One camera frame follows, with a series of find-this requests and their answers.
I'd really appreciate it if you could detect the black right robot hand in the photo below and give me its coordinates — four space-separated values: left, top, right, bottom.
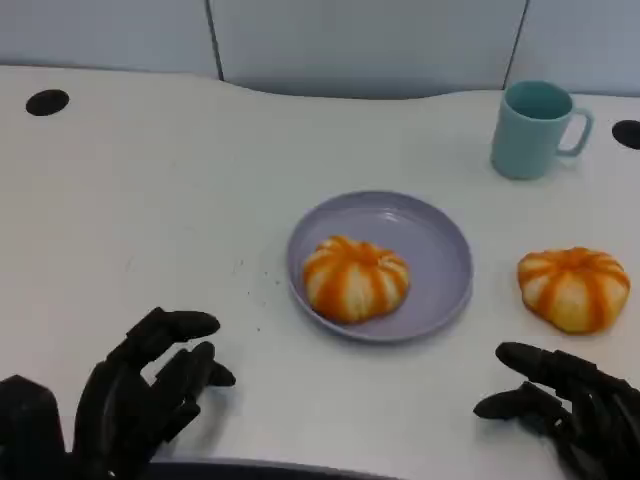
472 341 640 480

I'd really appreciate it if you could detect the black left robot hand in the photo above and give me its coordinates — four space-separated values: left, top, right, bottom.
73 306 237 480

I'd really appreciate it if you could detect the orange white toy bread roll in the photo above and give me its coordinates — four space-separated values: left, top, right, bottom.
516 246 632 336
302 234 412 326

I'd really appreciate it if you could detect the lilac plate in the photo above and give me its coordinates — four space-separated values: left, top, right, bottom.
286 189 475 345

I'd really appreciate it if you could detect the pale green mug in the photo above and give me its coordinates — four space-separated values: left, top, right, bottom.
489 80 595 181

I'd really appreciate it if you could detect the grey partition panel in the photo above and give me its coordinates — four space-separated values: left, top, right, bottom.
501 0 640 97
0 0 224 81
206 0 530 100

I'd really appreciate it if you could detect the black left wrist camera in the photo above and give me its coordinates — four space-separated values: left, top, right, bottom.
0 374 70 480

